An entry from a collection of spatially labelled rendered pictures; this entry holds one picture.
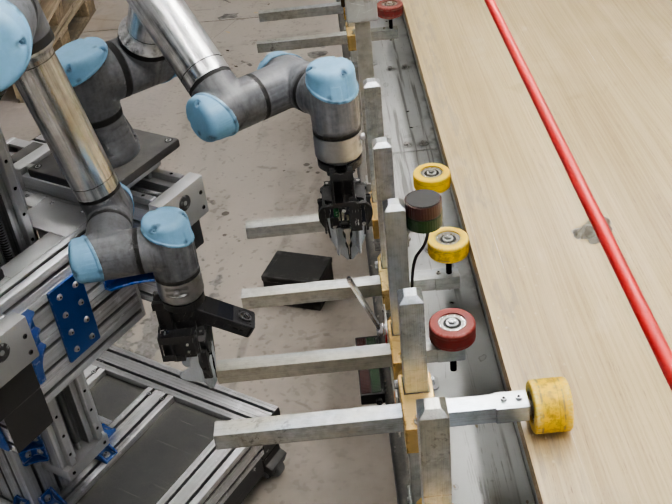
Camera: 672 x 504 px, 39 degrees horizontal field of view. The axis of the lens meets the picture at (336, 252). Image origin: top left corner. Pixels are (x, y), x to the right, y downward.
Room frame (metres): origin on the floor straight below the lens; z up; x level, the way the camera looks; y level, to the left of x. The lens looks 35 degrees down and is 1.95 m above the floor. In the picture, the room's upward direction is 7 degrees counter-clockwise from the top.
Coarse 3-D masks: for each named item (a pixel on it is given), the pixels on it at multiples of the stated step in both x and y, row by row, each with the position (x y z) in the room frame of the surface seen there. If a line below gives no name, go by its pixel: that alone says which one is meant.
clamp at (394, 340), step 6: (390, 318) 1.31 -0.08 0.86; (390, 324) 1.28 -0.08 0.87; (390, 330) 1.27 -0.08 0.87; (390, 336) 1.25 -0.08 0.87; (396, 336) 1.25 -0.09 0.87; (390, 342) 1.24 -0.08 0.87; (396, 342) 1.23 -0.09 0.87; (390, 348) 1.23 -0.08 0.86; (396, 348) 1.22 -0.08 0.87; (396, 354) 1.20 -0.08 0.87; (396, 360) 1.19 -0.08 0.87; (396, 366) 1.18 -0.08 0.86; (396, 372) 1.18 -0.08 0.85; (396, 378) 1.18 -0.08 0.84
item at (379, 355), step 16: (304, 352) 1.25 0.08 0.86; (320, 352) 1.24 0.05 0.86; (336, 352) 1.24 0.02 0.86; (352, 352) 1.23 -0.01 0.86; (368, 352) 1.23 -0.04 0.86; (384, 352) 1.22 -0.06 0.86; (432, 352) 1.22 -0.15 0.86; (448, 352) 1.21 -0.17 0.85; (464, 352) 1.21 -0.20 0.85; (224, 368) 1.23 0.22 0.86; (240, 368) 1.22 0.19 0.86; (256, 368) 1.22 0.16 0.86; (272, 368) 1.22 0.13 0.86; (288, 368) 1.22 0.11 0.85; (304, 368) 1.22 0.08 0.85; (320, 368) 1.22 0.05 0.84; (336, 368) 1.22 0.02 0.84; (352, 368) 1.22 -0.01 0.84; (368, 368) 1.22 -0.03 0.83
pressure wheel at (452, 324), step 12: (444, 312) 1.26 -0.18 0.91; (456, 312) 1.25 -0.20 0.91; (468, 312) 1.25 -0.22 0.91; (432, 324) 1.23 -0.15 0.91; (444, 324) 1.23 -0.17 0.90; (456, 324) 1.22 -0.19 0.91; (468, 324) 1.22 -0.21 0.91; (432, 336) 1.21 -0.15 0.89; (444, 336) 1.20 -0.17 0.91; (456, 336) 1.19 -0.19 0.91; (468, 336) 1.20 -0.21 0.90; (444, 348) 1.19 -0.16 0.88; (456, 348) 1.19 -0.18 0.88
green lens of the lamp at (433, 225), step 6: (438, 216) 1.25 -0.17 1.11; (408, 222) 1.26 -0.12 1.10; (414, 222) 1.25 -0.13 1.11; (420, 222) 1.24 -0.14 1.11; (426, 222) 1.24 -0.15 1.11; (432, 222) 1.24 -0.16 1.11; (438, 222) 1.25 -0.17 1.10; (408, 228) 1.26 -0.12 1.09; (414, 228) 1.25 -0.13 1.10; (420, 228) 1.24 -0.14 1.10; (426, 228) 1.24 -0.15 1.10; (432, 228) 1.24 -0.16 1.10; (438, 228) 1.25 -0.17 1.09
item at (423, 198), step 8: (416, 192) 1.29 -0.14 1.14; (424, 192) 1.29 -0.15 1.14; (432, 192) 1.28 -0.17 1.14; (408, 200) 1.27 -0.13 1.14; (416, 200) 1.27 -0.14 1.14; (424, 200) 1.26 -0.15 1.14; (432, 200) 1.26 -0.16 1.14; (408, 232) 1.25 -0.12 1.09; (408, 240) 1.25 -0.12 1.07; (424, 240) 1.27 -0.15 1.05; (416, 256) 1.27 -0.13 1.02
